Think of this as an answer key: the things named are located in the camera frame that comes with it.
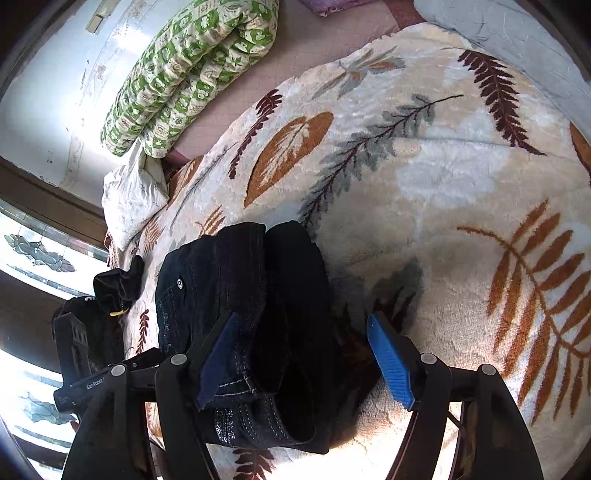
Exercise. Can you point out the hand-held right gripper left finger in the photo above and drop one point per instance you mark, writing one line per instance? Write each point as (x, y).
(221, 357)

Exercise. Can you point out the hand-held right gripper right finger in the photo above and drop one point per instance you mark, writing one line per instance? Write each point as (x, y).
(390, 360)

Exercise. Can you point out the dark denim pants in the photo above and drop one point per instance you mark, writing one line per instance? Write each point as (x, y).
(286, 300)

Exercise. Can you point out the black garment with yellow tag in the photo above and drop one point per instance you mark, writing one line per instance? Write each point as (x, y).
(115, 286)

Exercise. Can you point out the patterned glass window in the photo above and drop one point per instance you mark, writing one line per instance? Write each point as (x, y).
(32, 251)

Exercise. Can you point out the white crumpled pillow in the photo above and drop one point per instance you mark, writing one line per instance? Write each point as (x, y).
(134, 198)

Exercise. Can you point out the leaf-printed plush blanket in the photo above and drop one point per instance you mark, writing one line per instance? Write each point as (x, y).
(461, 184)

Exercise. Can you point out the pink bed sheet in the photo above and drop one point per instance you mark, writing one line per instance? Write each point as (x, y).
(277, 78)

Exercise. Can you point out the green patterned quilt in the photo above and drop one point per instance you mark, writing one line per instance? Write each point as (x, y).
(184, 69)

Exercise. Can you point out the grey pillow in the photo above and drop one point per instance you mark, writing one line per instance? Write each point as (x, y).
(508, 37)

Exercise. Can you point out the purple pillow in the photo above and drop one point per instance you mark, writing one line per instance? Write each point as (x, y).
(323, 5)

